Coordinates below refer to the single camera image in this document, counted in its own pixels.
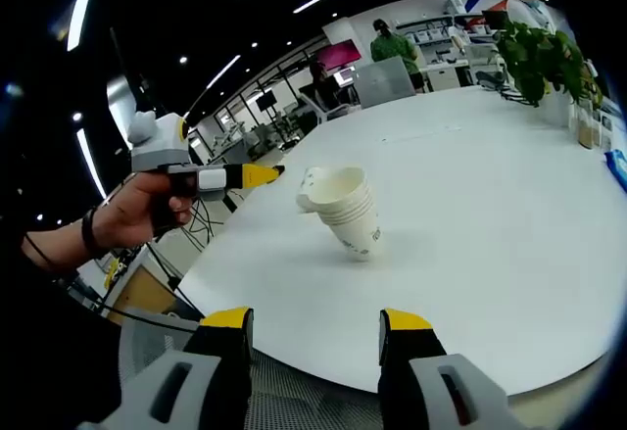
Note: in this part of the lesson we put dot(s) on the black wristband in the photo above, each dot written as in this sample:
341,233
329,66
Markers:
89,231

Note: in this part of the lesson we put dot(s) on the black screen on stand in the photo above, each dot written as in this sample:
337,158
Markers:
266,103

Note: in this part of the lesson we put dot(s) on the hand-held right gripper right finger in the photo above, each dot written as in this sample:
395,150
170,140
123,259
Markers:
406,376

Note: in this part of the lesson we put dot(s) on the person's left hand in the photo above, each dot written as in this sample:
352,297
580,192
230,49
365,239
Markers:
137,209

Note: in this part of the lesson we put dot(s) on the pile of white paper cups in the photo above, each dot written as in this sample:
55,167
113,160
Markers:
350,214

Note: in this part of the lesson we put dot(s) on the blue packet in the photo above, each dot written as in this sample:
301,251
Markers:
616,165

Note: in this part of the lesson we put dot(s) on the wooden cabinet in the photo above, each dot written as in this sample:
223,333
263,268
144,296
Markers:
142,293

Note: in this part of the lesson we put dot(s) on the pink screen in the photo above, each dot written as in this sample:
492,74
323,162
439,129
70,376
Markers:
339,55

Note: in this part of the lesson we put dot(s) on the white table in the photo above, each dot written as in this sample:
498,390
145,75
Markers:
465,278

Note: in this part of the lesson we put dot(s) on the glass jar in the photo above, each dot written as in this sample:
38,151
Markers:
585,126

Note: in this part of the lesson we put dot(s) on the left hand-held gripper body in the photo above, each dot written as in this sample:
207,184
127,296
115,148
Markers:
164,146

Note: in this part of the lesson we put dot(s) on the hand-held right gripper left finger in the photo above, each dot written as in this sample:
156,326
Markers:
220,376

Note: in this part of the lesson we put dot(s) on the person's black clothing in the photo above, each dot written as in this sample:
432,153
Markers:
49,351

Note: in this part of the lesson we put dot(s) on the white office chair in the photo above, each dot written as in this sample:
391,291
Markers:
316,107

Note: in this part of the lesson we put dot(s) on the grey rectangular panel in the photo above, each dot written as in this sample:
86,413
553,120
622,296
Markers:
384,82

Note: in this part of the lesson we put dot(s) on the white plant pot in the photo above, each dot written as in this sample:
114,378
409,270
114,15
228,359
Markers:
556,107

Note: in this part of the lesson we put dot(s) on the green potted plant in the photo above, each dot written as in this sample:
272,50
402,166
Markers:
544,58

